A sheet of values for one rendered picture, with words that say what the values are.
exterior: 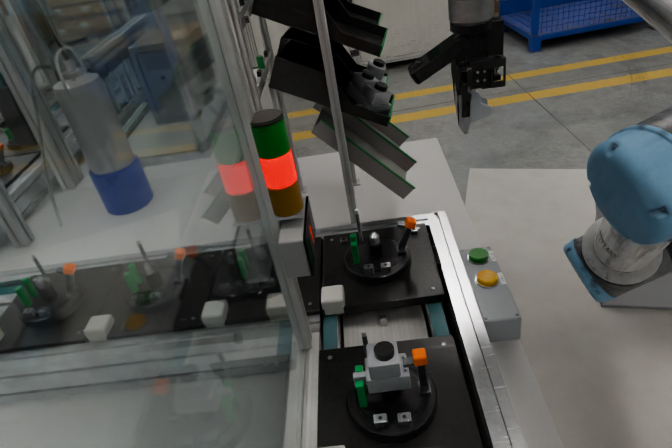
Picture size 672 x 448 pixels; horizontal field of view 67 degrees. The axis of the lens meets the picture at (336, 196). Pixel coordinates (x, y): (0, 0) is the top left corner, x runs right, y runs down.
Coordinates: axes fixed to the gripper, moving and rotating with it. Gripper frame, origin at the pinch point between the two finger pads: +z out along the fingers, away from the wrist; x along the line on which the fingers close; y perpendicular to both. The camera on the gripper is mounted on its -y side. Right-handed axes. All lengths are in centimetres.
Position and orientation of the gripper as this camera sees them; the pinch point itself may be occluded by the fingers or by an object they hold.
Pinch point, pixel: (461, 127)
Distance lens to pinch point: 101.6
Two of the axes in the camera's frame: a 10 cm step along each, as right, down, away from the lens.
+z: 1.5, 8.3, 5.3
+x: -0.1, -5.4, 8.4
